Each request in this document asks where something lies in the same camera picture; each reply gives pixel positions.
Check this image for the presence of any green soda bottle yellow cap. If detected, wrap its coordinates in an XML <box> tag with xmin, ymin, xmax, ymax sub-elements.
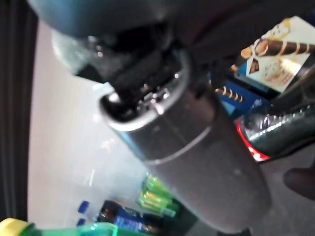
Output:
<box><xmin>0</xmin><ymin>217</ymin><xmax>149</xmax><ymax>236</ymax></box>

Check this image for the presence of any cola bottle red label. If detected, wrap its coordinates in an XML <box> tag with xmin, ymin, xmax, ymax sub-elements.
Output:
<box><xmin>235</xmin><ymin>71</ymin><xmax>315</xmax><ymax>163</ymax></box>

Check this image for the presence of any blue cookie box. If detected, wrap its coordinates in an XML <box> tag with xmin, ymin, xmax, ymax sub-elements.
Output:
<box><xmin>214</xmin><ymin>78</ymin><xmax>271</xmax><ymax>119</ymax></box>
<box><xmin>231</xmin><ymin>16</ymin><xmax>315</xmax><ymax>93</ymax></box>

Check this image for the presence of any dark grey metal shelf board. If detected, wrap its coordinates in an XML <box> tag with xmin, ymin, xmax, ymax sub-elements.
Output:
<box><xmin>0</xmin><ymin>0</ymin><xmax>39</xmax><ymax>219</ymax></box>

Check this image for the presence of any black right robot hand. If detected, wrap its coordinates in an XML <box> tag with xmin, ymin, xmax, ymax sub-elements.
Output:
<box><xmin>27</xmin><ymin>0</ymin><xmax>315</xmax><ymax>234</ymax></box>

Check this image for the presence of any cola bottle blue label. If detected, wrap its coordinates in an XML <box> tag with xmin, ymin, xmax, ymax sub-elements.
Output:
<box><xmin>76</xmin><ymin>216</ymin><xmax>146</xmax><ymax>236</ymax></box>
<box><xmin>78</xmin><ymin>199</ymin><xmax>153</xmax><ymax>222</ymax></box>

